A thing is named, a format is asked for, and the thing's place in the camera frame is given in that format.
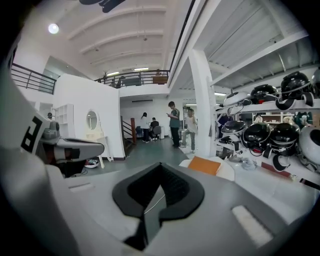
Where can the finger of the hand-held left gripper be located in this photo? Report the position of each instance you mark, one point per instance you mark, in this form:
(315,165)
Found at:
(87,148)
(70,166)

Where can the orange pillowcase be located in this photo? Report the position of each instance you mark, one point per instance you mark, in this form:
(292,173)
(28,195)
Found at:
(203,166)

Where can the black wall vent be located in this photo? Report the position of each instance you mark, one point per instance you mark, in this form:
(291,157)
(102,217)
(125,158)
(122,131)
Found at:
(142,101)

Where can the black mezzanine railing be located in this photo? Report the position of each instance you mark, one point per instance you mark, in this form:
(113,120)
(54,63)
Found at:
(140,75)

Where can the round ceiling lamp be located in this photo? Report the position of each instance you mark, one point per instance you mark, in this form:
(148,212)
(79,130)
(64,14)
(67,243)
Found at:
(53,28)

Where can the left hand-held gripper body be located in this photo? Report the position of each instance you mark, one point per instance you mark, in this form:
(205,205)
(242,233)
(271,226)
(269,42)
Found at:
(22,175)

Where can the white office desk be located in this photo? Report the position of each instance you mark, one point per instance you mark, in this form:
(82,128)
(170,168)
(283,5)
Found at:
(162,131)

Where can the potted green plant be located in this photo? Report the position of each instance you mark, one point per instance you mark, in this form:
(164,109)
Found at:
(105,75)

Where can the white cubby bookcase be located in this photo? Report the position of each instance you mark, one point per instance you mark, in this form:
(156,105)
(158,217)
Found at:
(63,117)

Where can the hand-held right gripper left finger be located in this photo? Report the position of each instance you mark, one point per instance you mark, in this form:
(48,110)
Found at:
(95,200)

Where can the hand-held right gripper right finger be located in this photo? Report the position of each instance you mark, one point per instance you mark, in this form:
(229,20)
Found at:
(215,200)

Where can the fluorescent tube light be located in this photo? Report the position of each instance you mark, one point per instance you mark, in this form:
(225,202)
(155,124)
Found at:
(141,69)
(113,73)

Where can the white vanity table oval mirror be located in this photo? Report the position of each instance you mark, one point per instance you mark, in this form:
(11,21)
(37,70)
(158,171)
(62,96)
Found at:
(92,120)

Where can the grey office chair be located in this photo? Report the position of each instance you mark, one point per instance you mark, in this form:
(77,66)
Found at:
(157,130)

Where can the brown wooden stair railing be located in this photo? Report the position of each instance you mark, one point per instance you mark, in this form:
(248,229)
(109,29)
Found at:
(132,130)

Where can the white square pillar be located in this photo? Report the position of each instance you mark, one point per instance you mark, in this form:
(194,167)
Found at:
(202,100)

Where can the black balcony railing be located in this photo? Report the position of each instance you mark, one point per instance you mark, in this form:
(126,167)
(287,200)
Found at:
(32,80)

